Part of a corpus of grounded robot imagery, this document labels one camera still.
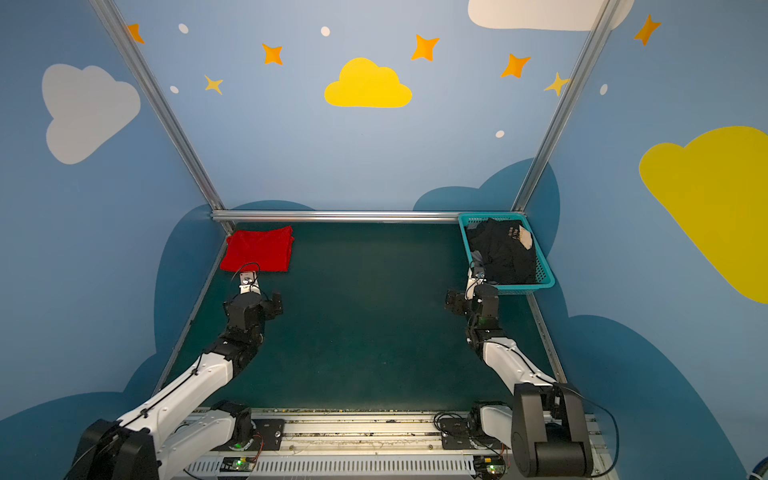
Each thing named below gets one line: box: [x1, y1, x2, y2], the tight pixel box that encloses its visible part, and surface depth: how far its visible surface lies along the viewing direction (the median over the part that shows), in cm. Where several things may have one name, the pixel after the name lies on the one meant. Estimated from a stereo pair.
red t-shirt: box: [220, 226, 295, 273], surface depth 117 cm
